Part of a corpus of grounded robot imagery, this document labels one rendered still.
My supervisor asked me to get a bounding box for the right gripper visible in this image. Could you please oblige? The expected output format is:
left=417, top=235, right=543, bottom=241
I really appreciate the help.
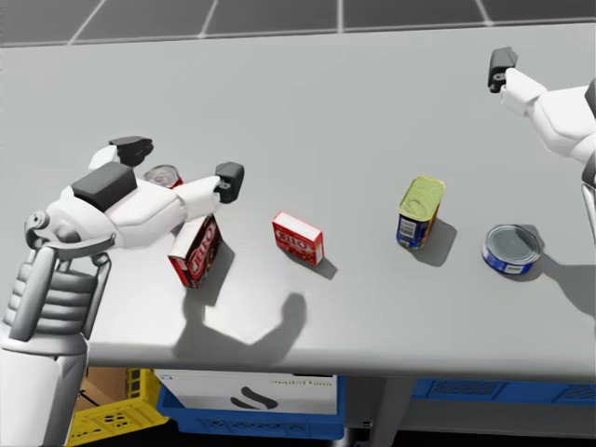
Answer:
left=487, top=46, right=596, bottom=165

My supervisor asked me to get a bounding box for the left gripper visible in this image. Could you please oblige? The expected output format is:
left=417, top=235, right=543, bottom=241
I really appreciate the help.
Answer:
left=45, top=135, right=246, bottom=251

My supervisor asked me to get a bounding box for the brown box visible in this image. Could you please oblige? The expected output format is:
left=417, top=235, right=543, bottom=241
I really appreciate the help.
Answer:
left=76, top=367, right=129, bottom=412

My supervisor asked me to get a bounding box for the white box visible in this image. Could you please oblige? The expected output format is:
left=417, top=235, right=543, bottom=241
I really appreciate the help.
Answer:
left=155, top=370, right=339, bottom=416

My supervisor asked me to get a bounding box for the yellow box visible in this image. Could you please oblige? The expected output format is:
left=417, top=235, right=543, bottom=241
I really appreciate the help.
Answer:
left=66, top=367, right=171, bottom=447

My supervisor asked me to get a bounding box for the blue box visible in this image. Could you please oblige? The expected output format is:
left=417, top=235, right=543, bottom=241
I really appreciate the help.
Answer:
left=156, top=373, right=346, bottom=442
left=411, top=377, right=596, bottom=407

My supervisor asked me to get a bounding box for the red and white can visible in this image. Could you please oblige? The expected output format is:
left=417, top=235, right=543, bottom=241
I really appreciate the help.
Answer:
left=142, top=164, right=185, bottom=190

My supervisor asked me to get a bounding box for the red and white carton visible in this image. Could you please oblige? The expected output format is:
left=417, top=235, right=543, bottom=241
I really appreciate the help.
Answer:
left=271, top=210, right=324, bottom=267

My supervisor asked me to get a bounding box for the green and blue rectangular can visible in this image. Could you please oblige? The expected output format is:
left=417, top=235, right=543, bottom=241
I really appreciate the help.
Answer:
left=396, top=174, right=447, bottom=251

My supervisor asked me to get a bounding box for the blue flat can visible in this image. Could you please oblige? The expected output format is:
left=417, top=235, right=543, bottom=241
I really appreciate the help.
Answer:
left=481, top=223, right=544, bottom=281

